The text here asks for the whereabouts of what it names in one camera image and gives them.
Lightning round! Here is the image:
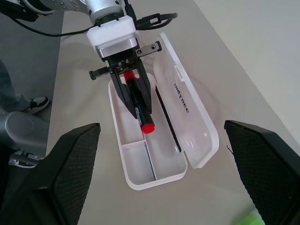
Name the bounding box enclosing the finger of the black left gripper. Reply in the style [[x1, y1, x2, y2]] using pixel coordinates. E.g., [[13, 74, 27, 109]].
[[111, 73, 138, 120], [135, 67, 153, 115]]

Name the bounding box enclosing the thick black cable with plug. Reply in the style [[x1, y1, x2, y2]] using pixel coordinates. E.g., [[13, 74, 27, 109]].
[[123, 0, 178, 31]]

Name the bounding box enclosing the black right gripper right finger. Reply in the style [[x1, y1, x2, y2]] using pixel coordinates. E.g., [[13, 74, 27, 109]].
[[224, 120, 300, 225]]

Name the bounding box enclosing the thin black cable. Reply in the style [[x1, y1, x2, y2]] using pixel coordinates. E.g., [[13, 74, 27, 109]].
[[13, 17, 95, 38]]

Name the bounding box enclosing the white plastic pencil case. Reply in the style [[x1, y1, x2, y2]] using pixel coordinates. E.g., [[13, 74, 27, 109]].
[[107, 31, 220, 191]]

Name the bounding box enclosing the green object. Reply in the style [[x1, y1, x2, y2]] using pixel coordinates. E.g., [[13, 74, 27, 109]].
[[235, 207, 266, 225]]

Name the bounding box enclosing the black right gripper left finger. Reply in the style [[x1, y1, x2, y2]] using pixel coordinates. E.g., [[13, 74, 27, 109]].
[[0, 122, 102, 225]]

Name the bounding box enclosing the white and black sneaker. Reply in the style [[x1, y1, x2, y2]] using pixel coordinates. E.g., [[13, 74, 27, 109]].
[[29, 96, 51, 115]]

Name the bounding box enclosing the black marker with red cap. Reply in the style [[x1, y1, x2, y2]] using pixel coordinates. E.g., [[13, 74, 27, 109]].
[[123, 71, 156, 135]]

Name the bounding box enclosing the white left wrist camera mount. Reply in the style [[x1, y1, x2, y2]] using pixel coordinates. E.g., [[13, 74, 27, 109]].
[[86, 16, 140, 63]]

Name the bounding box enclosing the person's leg in jeans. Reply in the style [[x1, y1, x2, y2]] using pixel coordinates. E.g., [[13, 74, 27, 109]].
[[0, 60, 31, 113]]

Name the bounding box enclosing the grey robot body part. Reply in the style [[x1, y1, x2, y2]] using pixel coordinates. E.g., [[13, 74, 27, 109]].
[[0, 111, 51, 162]]

